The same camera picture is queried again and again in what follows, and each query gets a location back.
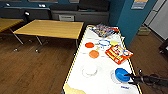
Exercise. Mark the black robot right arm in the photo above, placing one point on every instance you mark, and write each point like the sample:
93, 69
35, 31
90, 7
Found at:
160, 80

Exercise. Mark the white table with dishes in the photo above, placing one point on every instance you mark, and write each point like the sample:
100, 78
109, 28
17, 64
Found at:
100, 81

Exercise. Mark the small yellow bowl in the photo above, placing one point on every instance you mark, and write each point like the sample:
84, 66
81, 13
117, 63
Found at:
114, 43

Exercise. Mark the cardboard box on floor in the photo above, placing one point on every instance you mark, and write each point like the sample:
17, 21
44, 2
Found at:
144, 30

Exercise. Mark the white bowl with blue rim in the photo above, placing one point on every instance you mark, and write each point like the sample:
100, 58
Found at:
104, 42

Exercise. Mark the red flat disc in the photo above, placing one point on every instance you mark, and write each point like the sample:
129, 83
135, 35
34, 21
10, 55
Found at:
89, 45

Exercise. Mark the colourful snack bag pile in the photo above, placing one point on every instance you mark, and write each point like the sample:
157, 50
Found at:
105, 30

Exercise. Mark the white double door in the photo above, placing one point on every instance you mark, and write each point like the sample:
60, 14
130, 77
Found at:
156, 16

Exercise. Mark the yellow pillar sign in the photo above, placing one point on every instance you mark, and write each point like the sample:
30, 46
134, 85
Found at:
139, 3

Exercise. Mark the white sheet on sofa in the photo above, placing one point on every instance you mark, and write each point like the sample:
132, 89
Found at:
66, 17

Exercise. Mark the small white sill item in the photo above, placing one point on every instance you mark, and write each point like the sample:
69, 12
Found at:
6, 4
41, 5

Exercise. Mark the grey wall sofa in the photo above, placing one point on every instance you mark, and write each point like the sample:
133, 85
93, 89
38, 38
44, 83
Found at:
90, 15

